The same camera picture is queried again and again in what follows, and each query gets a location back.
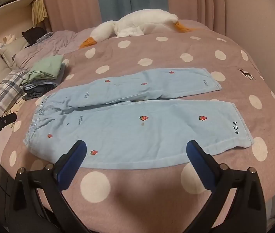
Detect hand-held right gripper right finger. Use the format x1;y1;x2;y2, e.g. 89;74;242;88
183;140;268;233

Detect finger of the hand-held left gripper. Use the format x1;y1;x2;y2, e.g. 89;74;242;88
0;113;17;128

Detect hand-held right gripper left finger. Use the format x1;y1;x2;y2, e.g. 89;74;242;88
9;139;89;233

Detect light blue strawberry print pants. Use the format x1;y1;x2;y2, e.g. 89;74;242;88
23;67;254;171

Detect plaid pillow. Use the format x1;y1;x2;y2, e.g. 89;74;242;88
0;69;30;127

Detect dark folded jeans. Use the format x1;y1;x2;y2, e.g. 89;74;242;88
22;81;58;100

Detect green folded garment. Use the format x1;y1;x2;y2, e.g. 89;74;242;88
21;55;65;85

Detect black garment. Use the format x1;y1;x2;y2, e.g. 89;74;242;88
21;27;47;44

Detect blue plaid garment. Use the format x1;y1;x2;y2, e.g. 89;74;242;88
37;31;54;44

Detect pink quilt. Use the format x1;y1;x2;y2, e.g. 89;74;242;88
13;28;96;70

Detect yellow fringed cloth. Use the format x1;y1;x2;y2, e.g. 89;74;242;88
32;0;48;26

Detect pink polka dot blanket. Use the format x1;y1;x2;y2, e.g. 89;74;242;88
0;19;275;233

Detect pink curtain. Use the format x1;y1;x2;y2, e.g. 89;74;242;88
41;0;228;33

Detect white goose plush toy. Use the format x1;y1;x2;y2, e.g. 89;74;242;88
79;9;197;50

